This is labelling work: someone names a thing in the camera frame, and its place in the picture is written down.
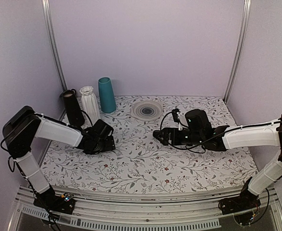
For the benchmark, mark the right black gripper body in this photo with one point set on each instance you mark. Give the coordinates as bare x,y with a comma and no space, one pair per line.
194,138

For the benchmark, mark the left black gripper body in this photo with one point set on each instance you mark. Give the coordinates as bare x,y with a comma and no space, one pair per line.
101,147

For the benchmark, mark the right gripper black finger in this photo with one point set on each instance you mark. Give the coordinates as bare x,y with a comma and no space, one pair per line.
162,140
157,135

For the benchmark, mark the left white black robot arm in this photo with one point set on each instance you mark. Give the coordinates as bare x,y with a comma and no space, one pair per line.
26,125

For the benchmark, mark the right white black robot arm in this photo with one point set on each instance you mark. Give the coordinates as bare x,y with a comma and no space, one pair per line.
266,134

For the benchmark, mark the translucent round plate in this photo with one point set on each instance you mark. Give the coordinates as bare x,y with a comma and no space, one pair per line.
147,110

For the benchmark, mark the black cylindrical cup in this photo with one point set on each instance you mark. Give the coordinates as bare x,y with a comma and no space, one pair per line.
72,108

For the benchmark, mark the white ribbed vase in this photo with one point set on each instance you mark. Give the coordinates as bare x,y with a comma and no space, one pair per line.
89,103

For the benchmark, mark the floral patterned table mat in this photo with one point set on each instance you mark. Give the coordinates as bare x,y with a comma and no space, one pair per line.
141,164

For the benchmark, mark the teal plastic cup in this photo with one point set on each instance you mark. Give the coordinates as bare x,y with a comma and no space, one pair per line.
106,94

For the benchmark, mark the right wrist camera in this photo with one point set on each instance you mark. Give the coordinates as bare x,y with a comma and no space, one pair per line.
175,114

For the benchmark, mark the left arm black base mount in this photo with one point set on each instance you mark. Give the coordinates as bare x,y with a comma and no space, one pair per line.
48,200

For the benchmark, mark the aluminium front rail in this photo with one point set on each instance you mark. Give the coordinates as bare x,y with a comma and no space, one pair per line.
106,211

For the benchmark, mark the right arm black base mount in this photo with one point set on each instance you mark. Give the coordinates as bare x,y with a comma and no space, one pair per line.
244,201

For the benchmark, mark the right aluminium frame post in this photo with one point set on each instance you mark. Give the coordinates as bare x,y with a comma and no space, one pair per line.
238,51

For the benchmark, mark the aluminium frame post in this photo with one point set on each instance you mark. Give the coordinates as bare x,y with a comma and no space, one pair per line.
52,41
238,51

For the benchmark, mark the left aluminium frame post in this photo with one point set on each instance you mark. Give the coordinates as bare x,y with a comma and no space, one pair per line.
52,41

